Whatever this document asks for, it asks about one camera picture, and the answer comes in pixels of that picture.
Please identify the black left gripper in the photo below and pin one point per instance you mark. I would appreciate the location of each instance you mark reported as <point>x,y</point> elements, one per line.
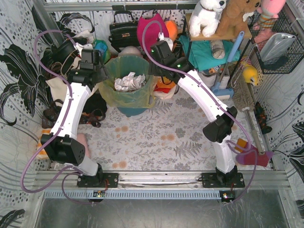
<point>77,45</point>

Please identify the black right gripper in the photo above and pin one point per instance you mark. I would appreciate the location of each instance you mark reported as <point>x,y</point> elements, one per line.
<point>160,48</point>

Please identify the yellow plastic trash bag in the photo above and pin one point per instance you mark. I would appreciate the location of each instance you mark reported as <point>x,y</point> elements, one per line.
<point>120,67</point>

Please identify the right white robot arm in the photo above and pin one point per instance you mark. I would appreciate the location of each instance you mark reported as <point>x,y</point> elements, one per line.
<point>220,117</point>

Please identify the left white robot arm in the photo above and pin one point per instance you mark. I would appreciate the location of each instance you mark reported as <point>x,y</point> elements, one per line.
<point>61,143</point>

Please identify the cream canvas tote bag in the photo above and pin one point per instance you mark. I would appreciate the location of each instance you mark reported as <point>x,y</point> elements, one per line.
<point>57,87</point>

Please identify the crumpled white paper trash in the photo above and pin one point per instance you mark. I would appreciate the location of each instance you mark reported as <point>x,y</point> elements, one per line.
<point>130,83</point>

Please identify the teal plastic trash bin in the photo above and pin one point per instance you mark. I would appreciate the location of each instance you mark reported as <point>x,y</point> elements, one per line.
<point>128,112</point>

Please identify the colourful rainbow cloth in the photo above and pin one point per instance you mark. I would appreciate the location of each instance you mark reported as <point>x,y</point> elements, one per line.
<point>103,48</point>

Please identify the magenta felt hat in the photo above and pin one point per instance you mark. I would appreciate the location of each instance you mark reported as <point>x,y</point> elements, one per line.
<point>152,32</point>

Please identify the orange plush toy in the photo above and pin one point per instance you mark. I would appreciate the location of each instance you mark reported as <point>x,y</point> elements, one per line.
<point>172,29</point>

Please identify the white plush lamb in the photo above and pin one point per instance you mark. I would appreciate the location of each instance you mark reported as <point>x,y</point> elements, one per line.
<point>130,51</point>

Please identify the rainbow striped folded towel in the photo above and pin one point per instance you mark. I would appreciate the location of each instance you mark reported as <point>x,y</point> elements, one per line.
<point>163,87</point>

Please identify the teal folded cloth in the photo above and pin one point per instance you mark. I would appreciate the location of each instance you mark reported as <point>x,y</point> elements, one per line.
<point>201,56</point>

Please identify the black leather handbag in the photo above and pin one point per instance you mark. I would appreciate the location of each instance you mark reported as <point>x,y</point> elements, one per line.
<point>123,34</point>

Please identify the white shoe box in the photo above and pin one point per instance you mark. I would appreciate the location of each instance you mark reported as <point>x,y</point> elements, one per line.
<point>210,76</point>

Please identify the white plush dog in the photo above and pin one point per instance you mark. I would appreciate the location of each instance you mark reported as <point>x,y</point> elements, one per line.
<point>205,17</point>

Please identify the brown plush teddy bear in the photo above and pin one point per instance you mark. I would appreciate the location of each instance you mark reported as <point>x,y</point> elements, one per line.
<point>235,16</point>

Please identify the yellow plush duck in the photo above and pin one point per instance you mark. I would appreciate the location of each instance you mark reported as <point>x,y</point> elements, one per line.
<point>249,72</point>

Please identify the orange checkered cloth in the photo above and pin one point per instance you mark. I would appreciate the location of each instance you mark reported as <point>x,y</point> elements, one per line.
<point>42,154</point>

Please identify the pink plush toy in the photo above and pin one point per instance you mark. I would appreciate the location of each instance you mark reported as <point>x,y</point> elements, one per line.
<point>268,11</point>

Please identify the black orange patterned cloth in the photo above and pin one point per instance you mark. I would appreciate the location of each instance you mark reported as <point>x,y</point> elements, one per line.
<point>261,118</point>

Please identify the magenta red sock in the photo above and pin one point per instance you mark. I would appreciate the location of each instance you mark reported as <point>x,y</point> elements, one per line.
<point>253,157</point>

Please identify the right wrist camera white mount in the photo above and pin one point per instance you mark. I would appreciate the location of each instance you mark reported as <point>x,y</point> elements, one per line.
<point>167,40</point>

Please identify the blue handled mop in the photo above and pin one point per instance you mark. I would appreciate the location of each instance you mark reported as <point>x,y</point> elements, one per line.
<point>227,93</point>

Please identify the chenille mop with metal handle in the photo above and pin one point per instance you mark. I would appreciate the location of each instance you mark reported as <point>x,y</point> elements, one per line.
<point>244,102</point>

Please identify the black wire basket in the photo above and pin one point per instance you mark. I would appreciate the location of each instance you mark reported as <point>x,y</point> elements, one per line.
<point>280,65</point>

